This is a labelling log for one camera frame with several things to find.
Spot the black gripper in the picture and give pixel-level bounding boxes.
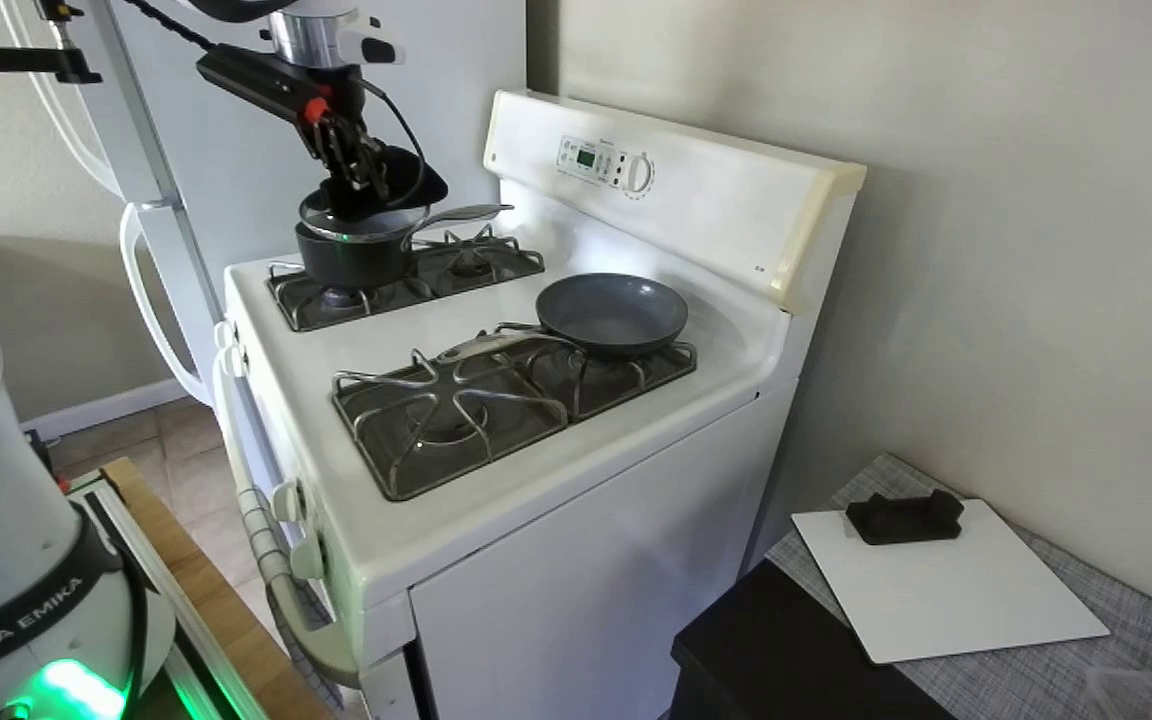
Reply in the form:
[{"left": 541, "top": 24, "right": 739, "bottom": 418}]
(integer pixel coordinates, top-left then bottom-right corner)
[{"left": 194, "top": 46, "right": 367, "bottom": 160}]

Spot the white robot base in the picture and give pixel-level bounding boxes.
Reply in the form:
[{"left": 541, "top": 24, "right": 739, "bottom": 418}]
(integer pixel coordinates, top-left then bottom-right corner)
[{"left": 0, "top": 355, "right": 172, "bottom": 720}]

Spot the dark grey saucepan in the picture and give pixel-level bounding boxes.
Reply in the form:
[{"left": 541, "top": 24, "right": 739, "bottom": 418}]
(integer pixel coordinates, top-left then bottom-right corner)
[{"left": 297, "top": 204, "right": 501, "bottom": 293}]

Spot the grey woven mat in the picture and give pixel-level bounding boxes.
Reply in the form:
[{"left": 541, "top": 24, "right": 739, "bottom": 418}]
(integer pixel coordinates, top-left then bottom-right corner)
[{"left": 765, "top": 453, "right": 1152, "bottom": 720}]

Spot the black box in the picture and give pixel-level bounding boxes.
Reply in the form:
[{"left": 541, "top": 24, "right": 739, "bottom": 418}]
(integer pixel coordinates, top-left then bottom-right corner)
[{"left": 667, "top": 566, "right": 953, "bottom": 720}]

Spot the wooden plank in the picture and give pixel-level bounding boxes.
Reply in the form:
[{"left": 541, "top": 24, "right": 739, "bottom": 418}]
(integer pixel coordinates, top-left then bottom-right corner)
[{"left": 94, "top": 460, "right": 327, "bottom": 720}]

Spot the black burner grate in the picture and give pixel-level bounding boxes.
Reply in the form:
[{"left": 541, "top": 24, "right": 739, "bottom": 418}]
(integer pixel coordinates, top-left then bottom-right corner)
[
  {"left": 262, "top": 230, "right": 545, "bottom": 334},
  {"left": 331, "top": 328, "right": 695, "bottom": 501}
]

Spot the glass pot lid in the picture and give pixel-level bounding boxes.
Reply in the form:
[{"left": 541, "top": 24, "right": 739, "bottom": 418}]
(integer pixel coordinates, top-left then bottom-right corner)
[{"left": 301, "top": 193, "right": 420, "bottom": 246}]

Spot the white gas stove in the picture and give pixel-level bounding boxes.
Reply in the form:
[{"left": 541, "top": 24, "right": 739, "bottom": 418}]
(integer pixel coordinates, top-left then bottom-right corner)
[{"left": 210, "top": 93, "right": 862, "bottom": 720}]

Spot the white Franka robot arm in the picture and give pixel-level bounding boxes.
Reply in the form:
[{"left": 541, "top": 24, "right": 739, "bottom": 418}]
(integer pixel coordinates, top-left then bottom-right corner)
[{"left": 193, "top": 0, "right": 378, "bottom": 165}]

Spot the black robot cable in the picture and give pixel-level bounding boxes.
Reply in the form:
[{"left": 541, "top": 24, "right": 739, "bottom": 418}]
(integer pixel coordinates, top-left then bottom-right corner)
[{"left": 361, "top": 76, "right": 431, "bottom": 175}]

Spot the right black burner grate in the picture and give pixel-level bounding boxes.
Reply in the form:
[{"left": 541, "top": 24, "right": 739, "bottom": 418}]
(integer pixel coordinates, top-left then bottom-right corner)
[{"left": 331, "top": 328, "right": 695, "bottom": 501}]

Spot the left black burner grate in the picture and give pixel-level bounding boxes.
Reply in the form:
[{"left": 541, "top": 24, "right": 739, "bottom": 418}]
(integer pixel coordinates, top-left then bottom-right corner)
[{"left": 262, "top": 230, "right": 545, "bottom": 334}]

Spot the white board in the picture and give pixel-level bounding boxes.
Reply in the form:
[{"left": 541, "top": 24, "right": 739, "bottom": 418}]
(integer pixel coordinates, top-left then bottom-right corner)
[{"left": 793, "top": 501, "right": 1104, "bottom": 665}]

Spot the grey frying pan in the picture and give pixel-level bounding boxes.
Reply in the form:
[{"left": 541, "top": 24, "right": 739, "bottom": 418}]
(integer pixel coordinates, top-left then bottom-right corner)
[{"left": 536, "top": 274, "right": 687, "bottom": 355}]

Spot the small black device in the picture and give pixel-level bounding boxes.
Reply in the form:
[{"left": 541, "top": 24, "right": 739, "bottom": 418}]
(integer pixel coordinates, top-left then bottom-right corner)
[{"left": 843, "top": 493, "right": 964, "bottom": 543}]

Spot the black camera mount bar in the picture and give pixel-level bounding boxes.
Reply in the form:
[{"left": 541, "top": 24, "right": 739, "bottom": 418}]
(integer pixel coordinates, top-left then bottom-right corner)
[{"left": 0, "top": 48, "right": 94, "bottom": 83}]

